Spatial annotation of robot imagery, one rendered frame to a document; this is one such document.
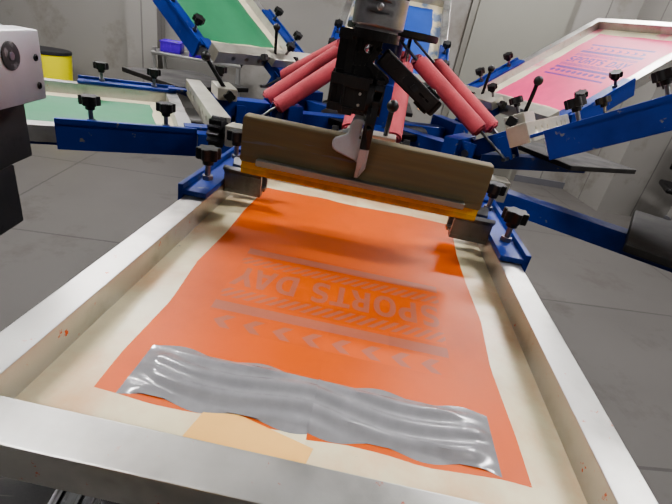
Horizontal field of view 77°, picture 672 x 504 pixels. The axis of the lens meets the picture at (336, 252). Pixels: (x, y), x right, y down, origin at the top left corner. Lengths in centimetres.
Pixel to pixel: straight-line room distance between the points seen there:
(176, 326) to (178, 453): 20
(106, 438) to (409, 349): 33
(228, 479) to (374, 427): 15
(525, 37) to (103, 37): 454
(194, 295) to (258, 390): 18
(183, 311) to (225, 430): 18
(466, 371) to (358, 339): 13
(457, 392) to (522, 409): 7
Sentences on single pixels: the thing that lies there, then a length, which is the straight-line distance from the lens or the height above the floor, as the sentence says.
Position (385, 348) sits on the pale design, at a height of 96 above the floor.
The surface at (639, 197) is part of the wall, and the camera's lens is 587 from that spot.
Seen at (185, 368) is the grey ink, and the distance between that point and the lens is 46.
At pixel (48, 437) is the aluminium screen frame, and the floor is 99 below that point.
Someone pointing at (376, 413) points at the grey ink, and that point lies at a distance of 44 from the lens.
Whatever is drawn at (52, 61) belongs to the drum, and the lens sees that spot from 518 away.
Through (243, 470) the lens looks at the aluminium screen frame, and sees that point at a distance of 35.
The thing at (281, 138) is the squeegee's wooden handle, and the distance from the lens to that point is 71.
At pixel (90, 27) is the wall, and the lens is 568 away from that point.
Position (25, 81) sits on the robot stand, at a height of 115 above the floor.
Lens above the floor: 128
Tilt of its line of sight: 27 degrees down
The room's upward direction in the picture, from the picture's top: 11 degrees clockwise
